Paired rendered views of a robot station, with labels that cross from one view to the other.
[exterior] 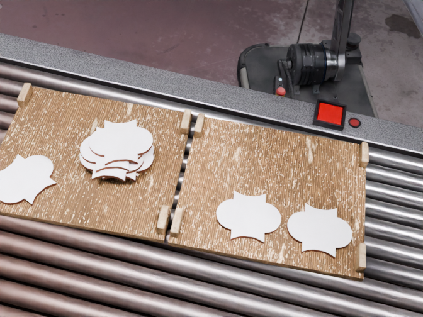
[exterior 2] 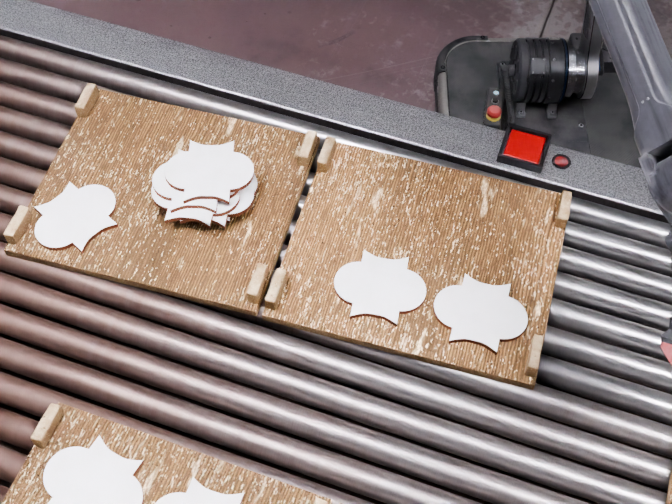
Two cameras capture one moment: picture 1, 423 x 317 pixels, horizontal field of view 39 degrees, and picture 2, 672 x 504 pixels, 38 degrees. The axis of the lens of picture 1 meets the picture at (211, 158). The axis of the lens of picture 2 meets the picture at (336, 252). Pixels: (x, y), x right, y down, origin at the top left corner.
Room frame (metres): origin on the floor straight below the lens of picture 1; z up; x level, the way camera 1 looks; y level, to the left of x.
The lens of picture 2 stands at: (-0.10, -0.18, 2.20)
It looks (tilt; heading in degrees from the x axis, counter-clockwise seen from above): 57 degrees down; 11
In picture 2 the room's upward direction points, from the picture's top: 1 degrees clockwise
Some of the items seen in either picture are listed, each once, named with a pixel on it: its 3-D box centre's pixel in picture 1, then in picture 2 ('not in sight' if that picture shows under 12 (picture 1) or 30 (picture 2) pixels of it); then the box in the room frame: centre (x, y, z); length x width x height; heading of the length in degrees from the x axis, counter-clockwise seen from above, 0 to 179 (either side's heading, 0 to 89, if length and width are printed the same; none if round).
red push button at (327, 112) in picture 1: (329, 115); (524, 148); (0.98, -0.28, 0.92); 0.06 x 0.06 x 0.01; 82
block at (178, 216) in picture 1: (176, 222); (276, 289); (0.61, 0.06, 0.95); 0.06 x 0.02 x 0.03; 176
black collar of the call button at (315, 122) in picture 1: (329, 114); (524, 147); (0.98, -0.28, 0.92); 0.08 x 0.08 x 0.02; 82
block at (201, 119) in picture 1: (199, 125); (326, 154); (0.88, 0.04, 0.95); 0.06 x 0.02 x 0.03; 176
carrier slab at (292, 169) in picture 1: (273, 192); (422, 255); (0.73, -0.15, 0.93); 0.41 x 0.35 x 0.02; 86
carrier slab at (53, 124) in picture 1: (90, 158); (168, 193); (0.76, 0.27, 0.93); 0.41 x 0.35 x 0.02; 87
